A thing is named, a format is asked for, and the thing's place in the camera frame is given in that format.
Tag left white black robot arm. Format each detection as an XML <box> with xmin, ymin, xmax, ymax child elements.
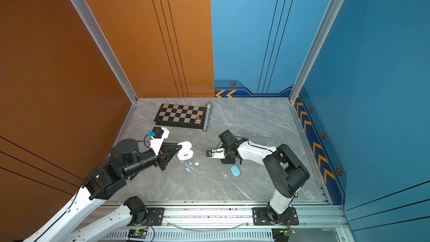
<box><xmin>26</xmin><ymin>138</ymin><xmax>183</xmax><ymax>242</ymax></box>

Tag aluminium corner post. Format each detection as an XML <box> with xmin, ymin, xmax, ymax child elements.
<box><xmin>70</xmin><ymin>0</ymin><xmax>138</xmax><ymax>105</ymax></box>
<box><xmin>289</xmin><ymin>0</ymin><xmax>344</xmax><ymax>105</ymax></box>

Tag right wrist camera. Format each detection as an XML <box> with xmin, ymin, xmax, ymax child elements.
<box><xmin>206</xmin><ymin>148</ymin><xmax>226</xmax><ymax>159</ymax></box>

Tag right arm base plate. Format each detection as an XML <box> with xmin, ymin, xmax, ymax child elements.
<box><xmin>252</xmin><ymin>207</ymin><xmax>300</xmax><ymax>226</ymax></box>

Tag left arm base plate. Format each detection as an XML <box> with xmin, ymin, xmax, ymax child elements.
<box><xmin>132</xmin><ymin>207</ymin><xmax>165</xmax><ymax>226</ymax></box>

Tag black white chessboard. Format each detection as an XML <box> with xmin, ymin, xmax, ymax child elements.
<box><xmin>154</xmin><ymin>104</ymin><xmax>206</xmax><ymax>129</ymax></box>

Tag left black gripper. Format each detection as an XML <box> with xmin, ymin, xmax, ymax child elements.
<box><xmin>124</xmin><ymin>142</ymin><xmax>182</xmax><ymax>180</ymax></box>

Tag white earbud case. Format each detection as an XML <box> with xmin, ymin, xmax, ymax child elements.
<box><xmin>177</xmin><ymin>141</ymin><xmax>194</xmax><ymax>161</ymax></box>

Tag aluminium front rail frame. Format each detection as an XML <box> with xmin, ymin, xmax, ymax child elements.
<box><xmin>99</xmin><ymin>202</ymin><xmax>355</xmax><ymax>242</ymax></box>

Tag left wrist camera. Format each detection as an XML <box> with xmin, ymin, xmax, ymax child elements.
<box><xmin>148</xmin><ymin>127</ymin><xmax>170</xmax><ymax>156</ymax></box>

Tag right circuit board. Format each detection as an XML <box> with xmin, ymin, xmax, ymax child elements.
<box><xmin>272</xmin><ymin>228</ymin><xmax>296</xmax><ymax>242</ymax></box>

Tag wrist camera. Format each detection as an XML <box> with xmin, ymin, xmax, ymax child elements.
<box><xmin>148</xmin><ymin>127</ymin><xmax>170</xmax><ymax>156</ymax></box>
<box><xmin>206</xmin><ymin>148</ymin><xmax>226</xmax><ymax>159</ymax></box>

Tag right aluminium corner post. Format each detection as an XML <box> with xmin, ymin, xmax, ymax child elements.
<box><xmin>289</xmin><ymin>0</ymin><xmax>344</xmax><ymax>105</ymax></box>

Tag blue earbud case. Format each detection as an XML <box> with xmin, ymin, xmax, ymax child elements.
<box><xmin>230</xmin><ymin>165</ymin><xmax>241</xmax><ymax>177</ymax></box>

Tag left aluminium corner post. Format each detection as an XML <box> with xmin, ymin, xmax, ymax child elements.
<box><xmin>70</xmin><ymin>0</ymin><xmax>138</xmax><ymax>105</ymax></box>

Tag left green circuit board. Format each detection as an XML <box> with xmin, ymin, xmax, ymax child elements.
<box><xmin>127</xmin><ymin>229</ymin><xmax>148</xmax><ymax>240</ymax></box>

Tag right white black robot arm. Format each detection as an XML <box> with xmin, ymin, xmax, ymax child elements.
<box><xmin>207</xmin><ymin>130</ymin><xmax>310</xmax><ymax>226</ymax></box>

